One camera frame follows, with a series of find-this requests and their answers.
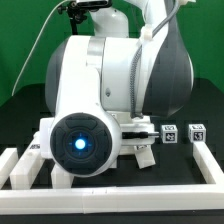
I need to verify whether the white cable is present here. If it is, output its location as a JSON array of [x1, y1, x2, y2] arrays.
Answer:
[[11, 0, 73, 98]]

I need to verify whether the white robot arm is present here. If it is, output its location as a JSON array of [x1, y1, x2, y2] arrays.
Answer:
[[40, 0, 193, 177]]

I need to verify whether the small tagged white cube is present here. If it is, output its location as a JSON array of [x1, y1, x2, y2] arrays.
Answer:
[[161, 125, 178, 144]]

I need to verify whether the white L-shaped obstacle fence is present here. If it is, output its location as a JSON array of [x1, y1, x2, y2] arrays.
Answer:
[[0, 142, 224, 215]]

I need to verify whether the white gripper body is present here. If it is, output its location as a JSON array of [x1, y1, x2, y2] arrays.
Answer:
[[39, 113, 161, 161]]

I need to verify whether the white chair back frame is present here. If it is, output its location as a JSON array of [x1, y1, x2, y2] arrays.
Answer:
[[10, 132, 74, 190]]

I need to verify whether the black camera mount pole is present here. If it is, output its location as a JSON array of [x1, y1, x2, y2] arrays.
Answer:
[[57, 0, 112, 35]]

